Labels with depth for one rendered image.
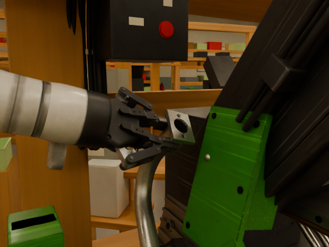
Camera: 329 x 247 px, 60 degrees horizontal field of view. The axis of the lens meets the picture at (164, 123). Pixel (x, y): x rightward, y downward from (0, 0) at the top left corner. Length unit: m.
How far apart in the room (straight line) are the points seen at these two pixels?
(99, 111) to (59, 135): 0.05
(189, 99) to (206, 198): 0.47
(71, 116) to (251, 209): 0.26
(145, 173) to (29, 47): 0.33
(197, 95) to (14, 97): 0.62
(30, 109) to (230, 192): 0.27
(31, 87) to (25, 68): 0.27
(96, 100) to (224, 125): 0.19
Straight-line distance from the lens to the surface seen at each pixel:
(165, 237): 0.57
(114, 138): 0.38
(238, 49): 8.71
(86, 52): 0.65
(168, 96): 0.82
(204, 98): 0.89
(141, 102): 0.44
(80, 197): 0.69
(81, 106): 0.36
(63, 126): 0.35
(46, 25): 0.64
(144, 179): 0.50
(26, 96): 0.35
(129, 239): 0.84
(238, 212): 0.40
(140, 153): 0.38
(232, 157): 0.41
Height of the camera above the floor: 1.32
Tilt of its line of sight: 10 degrees down
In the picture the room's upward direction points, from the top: straight up
